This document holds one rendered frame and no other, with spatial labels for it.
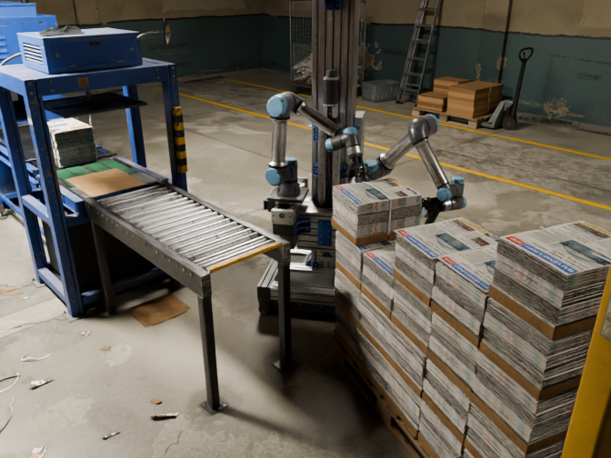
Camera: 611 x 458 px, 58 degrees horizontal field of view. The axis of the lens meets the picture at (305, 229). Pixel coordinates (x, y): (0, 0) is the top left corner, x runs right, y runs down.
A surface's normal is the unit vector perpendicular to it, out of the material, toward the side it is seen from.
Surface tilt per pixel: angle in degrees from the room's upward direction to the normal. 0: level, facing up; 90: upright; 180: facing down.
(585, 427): 90
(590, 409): 90
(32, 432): 0
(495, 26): 90
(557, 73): 90
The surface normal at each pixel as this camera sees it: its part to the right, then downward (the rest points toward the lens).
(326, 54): -0.18, 0.40
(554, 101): -0.74, 0.28
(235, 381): 0.00, -0.91
